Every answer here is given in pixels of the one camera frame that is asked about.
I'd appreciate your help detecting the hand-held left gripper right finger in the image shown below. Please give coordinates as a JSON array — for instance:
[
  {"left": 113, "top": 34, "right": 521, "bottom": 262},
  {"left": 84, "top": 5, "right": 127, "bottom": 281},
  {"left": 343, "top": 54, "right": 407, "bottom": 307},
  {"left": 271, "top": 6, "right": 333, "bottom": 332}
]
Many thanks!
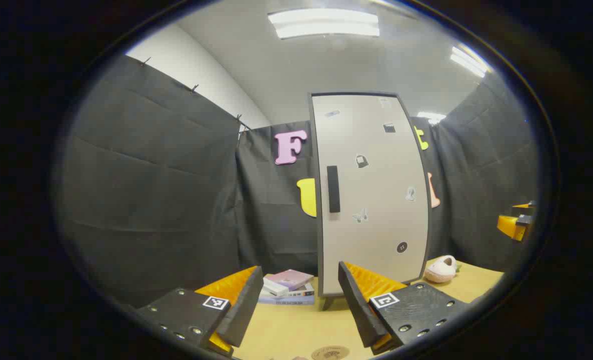
[{"left": 338, "top": 261, "right": 470, "bottom": 356}]

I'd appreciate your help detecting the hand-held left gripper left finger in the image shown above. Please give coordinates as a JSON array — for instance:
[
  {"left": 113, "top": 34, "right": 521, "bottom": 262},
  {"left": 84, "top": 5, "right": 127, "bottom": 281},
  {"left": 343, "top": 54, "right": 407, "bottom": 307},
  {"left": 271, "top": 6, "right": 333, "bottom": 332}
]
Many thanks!
[{"left": 135, "top": 266, "right": 265, "bottom": 357}]

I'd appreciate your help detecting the round brown coaster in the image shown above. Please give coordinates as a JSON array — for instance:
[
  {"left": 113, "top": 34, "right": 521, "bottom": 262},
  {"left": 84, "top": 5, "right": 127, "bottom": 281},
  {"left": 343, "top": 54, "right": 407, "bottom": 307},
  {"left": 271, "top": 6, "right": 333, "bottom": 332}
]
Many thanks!
[{"left": 311, "top": 345, "right": 351, "bottom": 360}]

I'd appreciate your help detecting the grey cabinet door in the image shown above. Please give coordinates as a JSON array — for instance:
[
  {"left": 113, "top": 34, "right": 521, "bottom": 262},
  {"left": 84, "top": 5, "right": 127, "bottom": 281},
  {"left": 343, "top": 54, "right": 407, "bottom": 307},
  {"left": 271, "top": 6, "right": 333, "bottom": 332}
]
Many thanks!
[{"left": 309, "top": 92, "right": 431, "bottom": 297}]

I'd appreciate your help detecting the black door handle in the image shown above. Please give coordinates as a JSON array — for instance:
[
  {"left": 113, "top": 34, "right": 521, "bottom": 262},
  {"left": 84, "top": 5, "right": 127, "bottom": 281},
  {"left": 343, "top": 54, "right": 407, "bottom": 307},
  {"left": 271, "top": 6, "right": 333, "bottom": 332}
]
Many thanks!
[{"left": 327, "top": 165, "right": 341, "bottom": 214}]

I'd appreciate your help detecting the dark grey cabinet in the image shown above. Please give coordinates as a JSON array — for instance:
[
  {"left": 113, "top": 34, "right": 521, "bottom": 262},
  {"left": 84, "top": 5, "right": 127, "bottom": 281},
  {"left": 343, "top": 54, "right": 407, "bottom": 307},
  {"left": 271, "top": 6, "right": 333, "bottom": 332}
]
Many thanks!
[{"left": 307, "top": 91, "right": 432, "bottom": 312}]

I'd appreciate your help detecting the small white box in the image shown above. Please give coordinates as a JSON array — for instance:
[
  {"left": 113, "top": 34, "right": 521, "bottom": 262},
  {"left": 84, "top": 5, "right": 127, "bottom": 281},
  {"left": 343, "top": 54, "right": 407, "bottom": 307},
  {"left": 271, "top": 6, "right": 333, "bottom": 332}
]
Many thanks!
[{"left": 262, "top": 277, "right": 290, "bottom": 297}]

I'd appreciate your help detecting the grey book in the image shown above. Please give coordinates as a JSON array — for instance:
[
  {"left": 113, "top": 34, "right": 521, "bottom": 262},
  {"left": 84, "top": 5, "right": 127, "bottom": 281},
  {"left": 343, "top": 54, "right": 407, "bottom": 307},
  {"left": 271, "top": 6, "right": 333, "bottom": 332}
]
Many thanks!
[{"left": 260, "top": 284, "right": 315, "bottom": 299}]

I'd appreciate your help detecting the ceiling light panel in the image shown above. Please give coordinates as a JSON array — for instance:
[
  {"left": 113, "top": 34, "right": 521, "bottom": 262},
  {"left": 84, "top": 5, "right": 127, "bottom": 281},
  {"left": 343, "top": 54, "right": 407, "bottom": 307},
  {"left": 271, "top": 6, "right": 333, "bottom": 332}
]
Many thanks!
[
  {"left": 268, "top": 8, "right": 380, "bottom": 40},
  {"left": 450, "top": 45, "right": 490, "bottom": 78},
  {"left": 416, "top": 111, "right": 447, "bottom": 125}
]

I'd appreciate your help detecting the black backdrop cloth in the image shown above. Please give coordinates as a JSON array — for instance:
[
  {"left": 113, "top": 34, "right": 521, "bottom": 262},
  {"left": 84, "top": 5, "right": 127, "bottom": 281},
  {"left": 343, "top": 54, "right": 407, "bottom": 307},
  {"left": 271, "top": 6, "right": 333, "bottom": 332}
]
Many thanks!
[{"left": 59, "top": 55, "right": 537, "bottom": 308}]

